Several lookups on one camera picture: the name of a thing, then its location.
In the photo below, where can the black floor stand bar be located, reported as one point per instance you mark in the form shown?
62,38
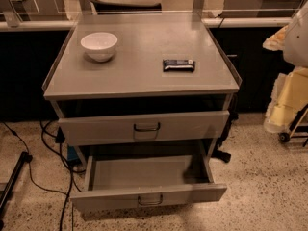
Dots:
7,188

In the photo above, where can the white ceramic bowl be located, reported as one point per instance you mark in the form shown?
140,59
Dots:
100,46

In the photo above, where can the grey drawer cabinet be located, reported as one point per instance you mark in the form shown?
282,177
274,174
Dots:
132,81

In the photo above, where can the dark blue snack bar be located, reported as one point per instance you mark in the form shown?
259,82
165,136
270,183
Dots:
178,65

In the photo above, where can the wheeled cart frame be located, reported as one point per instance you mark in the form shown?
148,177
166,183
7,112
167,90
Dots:
297,129

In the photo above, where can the tan padded gripper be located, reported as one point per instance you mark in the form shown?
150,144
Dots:
296,42

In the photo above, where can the grey drawer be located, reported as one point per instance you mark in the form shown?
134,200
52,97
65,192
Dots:
140,181
141,128

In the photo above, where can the grey top drawer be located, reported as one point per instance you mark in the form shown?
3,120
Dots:
141,128

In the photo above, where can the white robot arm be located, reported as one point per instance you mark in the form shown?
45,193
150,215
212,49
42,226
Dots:
290,91

